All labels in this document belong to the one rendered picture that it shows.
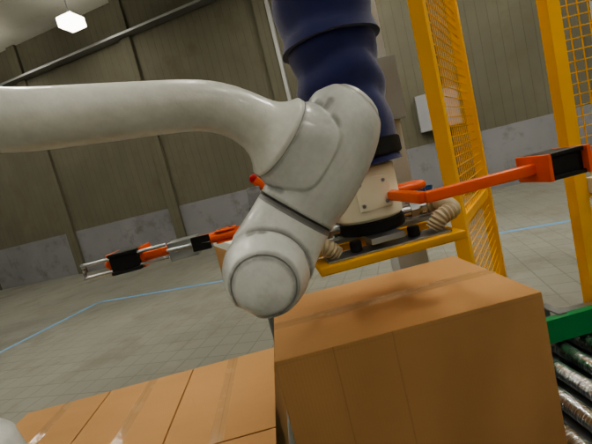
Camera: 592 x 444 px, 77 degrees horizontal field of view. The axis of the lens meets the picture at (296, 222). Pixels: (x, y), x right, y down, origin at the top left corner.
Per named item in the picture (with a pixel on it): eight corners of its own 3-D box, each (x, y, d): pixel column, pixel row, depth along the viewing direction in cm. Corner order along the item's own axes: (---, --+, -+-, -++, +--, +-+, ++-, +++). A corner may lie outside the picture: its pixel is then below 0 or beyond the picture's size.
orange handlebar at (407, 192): (458, 179, 100) (455, 166, 100) (542, 177, 70) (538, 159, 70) (113, 269, 94) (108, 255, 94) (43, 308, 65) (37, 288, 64)
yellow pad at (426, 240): (446, 233, 93) (442, 213, 93) (468, 238, 83) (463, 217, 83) (314, 268, 91) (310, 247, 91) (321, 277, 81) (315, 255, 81)
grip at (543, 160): (557, 172, 76) (553, 148, 75) (595, 171, 67) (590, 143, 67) (519, 182, 75) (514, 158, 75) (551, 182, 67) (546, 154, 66)
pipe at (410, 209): (416, 213, 110) (411, 194, 109) (460, 221, 85) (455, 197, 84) (304, 242, 108) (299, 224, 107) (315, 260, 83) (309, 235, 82)
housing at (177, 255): (203, 249, 96) (199, 233, 96) (199, 255, 90) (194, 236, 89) (177, 256, 96) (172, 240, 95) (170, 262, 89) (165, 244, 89)
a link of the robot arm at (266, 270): (280, 305, 55) (325, 226, 54) (286, 352, 39) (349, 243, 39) (214, 270, 53) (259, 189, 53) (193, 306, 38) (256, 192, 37)
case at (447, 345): (476, 368, 126) (454, 255, 121) (570, 455, 86) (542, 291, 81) (303, 415, 124) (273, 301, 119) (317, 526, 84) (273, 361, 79)
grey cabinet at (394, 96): (403, 117, 189) (391, 57, 185) (407, 115, 183) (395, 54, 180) (365, 127, 188) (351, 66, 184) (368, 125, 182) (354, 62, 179)
